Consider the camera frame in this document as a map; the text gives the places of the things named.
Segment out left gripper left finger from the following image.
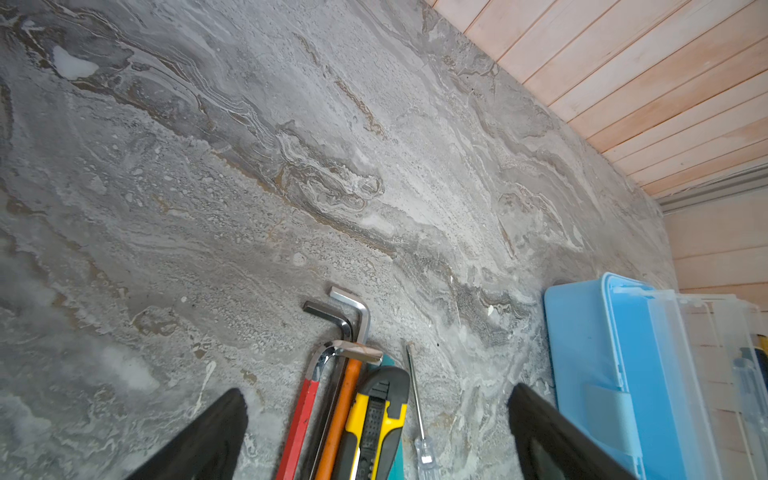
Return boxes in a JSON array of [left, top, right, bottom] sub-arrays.
[[129, 388, 248, 479]]

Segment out black hex key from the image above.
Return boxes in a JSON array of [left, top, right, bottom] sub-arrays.
[[300, 300, 354, 479]]

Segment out yellow black utility knife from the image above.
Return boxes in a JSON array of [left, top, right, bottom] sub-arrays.
[[332, 366, 410, 480]]

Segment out silver hex key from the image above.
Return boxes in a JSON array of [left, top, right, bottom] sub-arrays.
[[329, 286, 371, 344]]

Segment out clear handled small screwdriver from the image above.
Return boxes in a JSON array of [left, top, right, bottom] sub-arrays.
[[405, 342, 441, 480]]

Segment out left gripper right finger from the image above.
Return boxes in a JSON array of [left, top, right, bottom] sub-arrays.
[[507, 382, 634, 479]]

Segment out teal flat tool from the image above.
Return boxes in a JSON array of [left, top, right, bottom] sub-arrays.
[[374, 353, 407, 480]]

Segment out light blue plastic tool box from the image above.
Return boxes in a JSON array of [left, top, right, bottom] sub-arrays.
[[543, 273, 767, 479]]

